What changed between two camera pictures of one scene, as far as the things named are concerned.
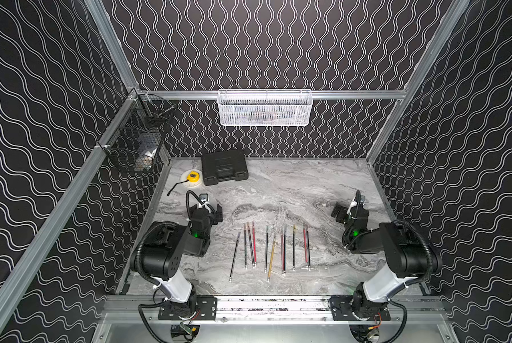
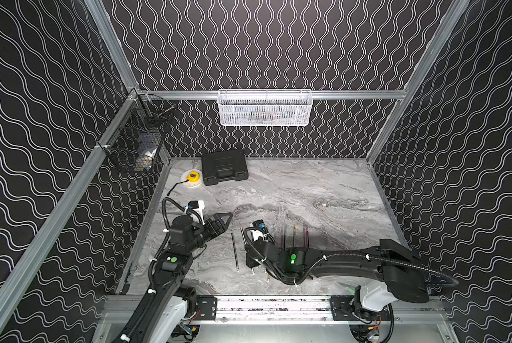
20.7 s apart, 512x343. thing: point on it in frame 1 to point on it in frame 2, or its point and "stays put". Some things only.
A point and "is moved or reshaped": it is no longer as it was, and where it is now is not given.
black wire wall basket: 133,142 stays put
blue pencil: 251,246 to 243,235
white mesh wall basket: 264,107 stays put
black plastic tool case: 223,166 stays put
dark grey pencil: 234,256 is moved or reshaped
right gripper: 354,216 to 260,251
